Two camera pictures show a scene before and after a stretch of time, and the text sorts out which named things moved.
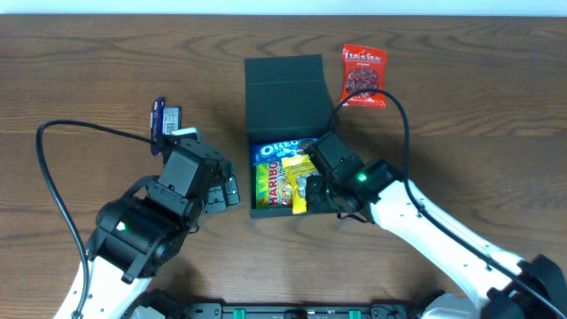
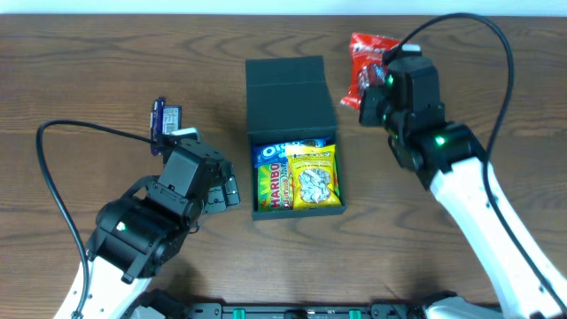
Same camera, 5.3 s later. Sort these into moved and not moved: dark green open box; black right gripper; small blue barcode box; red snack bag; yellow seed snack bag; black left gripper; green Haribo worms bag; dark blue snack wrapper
Moved: black right gripper; red snack bag; yellow seed snack bag
Not moved: dark green open box; green Haribo worms bag; dark blue snack wrapper; black left gripper; small blue barcode box
